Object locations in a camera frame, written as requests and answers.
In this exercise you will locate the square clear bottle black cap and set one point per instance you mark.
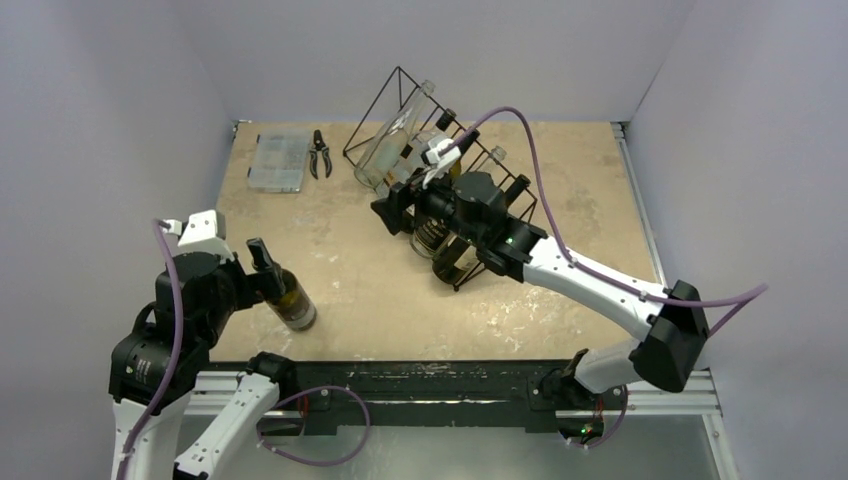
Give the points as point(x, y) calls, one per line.
point(410, 158)

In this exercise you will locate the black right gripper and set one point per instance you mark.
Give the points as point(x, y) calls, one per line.
point(403, 200)

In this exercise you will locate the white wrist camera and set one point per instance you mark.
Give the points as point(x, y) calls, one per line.
point(439, 159)
point(203, 232)

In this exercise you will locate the clear champagne bottle black label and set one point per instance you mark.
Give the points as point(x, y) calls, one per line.
point(429, 238)

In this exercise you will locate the olive green wine bottle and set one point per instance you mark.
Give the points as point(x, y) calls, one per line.
point(453, 261)

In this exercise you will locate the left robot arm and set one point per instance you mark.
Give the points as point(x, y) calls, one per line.
point(154, 369)

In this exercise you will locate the dark green wine bottle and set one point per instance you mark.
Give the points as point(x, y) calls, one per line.
point(466, 140)

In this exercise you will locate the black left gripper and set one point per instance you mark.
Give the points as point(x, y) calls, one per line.
point(258, 285)

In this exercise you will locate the green wine bottle white label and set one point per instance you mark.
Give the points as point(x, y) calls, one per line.
point(288, 299)

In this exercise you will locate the clear glass bottle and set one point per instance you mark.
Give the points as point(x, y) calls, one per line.
point(383, 151)

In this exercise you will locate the black grey pliers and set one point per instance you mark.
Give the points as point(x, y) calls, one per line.
point(319, 151)

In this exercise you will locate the clear plastic screw organizer box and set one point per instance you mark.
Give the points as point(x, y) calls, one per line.
point(279, 162)

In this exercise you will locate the black wire wine rack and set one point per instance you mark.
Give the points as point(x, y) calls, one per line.
point(395, 92)

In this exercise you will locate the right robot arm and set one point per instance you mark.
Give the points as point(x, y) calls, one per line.
point(667, 325)

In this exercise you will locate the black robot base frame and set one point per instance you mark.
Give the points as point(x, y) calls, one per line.
point(493, 394)

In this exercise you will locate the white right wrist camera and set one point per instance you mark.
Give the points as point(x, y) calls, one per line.
point(439, 159)

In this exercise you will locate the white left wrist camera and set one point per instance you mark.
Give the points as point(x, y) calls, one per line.
point(203, 232)

